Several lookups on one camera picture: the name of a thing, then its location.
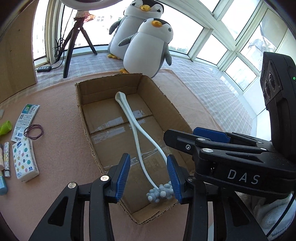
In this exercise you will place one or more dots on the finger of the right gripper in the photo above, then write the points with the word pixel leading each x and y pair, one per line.
pixel 227 137
pixel 185 143

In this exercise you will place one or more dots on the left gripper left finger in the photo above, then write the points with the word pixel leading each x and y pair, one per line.
pixel 64 220

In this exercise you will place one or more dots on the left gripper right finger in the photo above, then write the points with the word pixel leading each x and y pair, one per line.
pixel 232 219

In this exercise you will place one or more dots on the star patterned tissue pack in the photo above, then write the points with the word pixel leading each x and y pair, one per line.
pixel 24 160

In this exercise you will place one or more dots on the white blue lotion tube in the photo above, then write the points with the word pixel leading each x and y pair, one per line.
pixel 3 187

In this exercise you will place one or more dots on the small patterned stick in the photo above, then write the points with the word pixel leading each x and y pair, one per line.
pixel 6 153

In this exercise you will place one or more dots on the green tube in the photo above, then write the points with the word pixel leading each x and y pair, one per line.
pixel 5 128

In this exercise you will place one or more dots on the white barcode packet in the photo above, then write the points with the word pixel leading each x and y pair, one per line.
pixel 24 121

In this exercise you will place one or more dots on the brown cardboard box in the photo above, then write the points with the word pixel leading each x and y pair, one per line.
pixel 110 135

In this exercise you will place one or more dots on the front penguin plush toy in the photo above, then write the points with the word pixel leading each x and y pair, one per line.
pixel 148 48

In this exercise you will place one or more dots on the penguin plush toy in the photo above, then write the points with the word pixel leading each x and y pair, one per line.
pixel 148 48
pixel 134 15

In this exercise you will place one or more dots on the purple hair band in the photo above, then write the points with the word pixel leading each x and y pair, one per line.
pixel 33 132

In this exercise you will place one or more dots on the small white eraser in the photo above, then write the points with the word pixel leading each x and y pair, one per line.
pixel 1 113

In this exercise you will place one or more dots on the rear penguin plush toy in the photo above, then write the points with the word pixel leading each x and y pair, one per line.
pixel 134 15

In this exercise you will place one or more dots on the wooden board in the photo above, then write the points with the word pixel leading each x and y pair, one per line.
pixel 17 65

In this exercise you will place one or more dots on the black tripod stand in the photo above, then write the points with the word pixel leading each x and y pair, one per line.
pixel 71 37

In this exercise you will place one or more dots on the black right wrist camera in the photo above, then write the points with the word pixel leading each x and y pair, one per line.
pixel 278 86

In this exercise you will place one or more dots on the black cable remote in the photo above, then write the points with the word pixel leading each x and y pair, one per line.
pixel 44 69

